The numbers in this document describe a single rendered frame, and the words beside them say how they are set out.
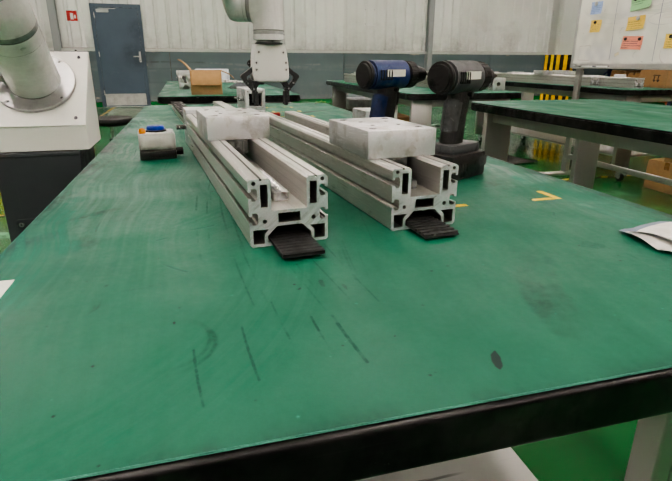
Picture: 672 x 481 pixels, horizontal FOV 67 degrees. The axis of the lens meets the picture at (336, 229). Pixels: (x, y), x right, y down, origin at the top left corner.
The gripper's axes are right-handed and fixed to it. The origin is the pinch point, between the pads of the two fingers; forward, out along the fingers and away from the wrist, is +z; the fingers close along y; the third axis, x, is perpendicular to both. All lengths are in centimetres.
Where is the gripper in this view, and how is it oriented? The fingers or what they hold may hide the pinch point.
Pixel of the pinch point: (270, 100)
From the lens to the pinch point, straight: 147.7
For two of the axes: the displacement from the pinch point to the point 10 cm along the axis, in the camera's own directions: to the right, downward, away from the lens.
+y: -9.4, 1.1, -3.4
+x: 3.5, 3.0, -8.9
